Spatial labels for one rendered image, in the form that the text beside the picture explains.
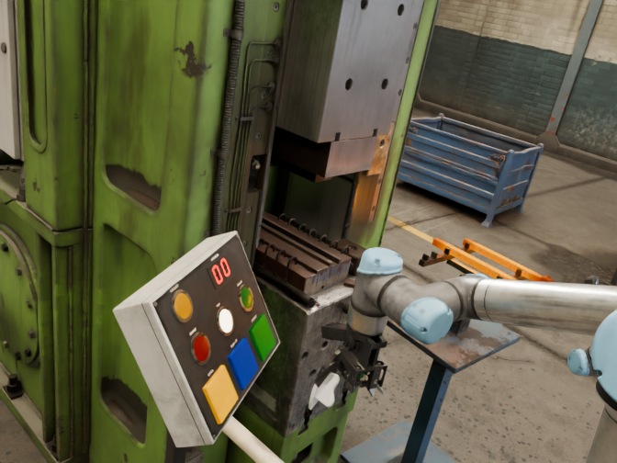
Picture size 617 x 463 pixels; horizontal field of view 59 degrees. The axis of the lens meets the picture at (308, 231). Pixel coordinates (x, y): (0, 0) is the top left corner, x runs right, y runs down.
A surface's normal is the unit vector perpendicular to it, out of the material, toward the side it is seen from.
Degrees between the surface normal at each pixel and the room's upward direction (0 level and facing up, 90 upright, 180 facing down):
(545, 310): 86
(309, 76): 90
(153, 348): 90
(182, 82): 89
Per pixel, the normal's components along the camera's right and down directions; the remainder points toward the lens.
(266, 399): -0.32, -0.54
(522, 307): -0.82, 0.03
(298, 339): -0.67, 0.19
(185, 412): -0.30, 0.34
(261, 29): 0.73, 0.39
